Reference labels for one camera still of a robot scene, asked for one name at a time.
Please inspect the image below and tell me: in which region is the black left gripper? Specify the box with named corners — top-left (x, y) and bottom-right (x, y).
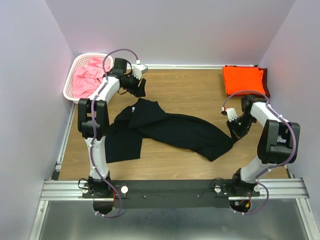
top-left (122, 71), bottom-right (146, 98)

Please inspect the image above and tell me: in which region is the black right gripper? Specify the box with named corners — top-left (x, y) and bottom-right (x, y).
top-left (226, 114), bottom-right (256, 144)

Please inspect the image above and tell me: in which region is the black t-shirt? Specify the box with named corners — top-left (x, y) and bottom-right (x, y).
top-left (105, 98), bottom-right (233, 164)

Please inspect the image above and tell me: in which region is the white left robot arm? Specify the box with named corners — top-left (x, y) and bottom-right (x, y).
top-left (77, 58), bottom-right (148, 198)

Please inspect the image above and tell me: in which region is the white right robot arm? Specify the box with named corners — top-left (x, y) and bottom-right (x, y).
top-left (221, 91), bottom-right (301, 196)

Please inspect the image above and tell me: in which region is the pink crumpled t-shirt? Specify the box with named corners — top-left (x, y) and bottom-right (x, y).
top-left (72, 57), bottom-right (105, 99)

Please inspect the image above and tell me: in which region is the maroon folded t-shirt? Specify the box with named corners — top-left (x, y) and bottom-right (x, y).
top-left (223, 64), bottom-right (272, 99)

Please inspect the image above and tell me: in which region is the pink plastic laundry basket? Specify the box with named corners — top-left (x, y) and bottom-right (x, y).
top-left (62, 53), bottom-right (114, 103)

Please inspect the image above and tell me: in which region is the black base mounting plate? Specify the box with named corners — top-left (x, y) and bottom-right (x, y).
top-left (80, 178), bottom-right (260, 212)

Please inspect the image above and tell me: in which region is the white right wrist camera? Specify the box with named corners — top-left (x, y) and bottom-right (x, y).
top-left (225, 108), bottom-right (238, 122)

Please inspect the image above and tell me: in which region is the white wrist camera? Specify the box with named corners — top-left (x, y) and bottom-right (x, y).
top-left (132, 64), bottom-right (148, 80)
top-left (225, 108), bottom-right (238, 122)

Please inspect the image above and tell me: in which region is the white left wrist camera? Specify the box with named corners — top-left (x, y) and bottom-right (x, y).
top-left (132, 64), bottom-right (148, 80)

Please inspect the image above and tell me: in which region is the aluminium back rail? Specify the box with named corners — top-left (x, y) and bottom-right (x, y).
top-left (144, 64), bottom-right (258, 70)

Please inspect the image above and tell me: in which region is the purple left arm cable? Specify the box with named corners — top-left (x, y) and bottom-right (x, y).
top-left (89, 48), bottom-right (141, 218)

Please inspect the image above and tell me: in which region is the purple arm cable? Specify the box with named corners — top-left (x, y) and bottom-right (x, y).
top-left (221, 90), bottom-right (298, 216)
top-left (89, 48), bottom-right (141, 218)

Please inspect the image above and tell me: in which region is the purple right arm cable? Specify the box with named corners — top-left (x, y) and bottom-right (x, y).
top-left (221, 90), bottom-right (298, 216)

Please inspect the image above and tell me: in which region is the aluminium front rail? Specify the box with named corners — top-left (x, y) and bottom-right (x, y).
top-left (40, 178), bottom-right (310, 201)

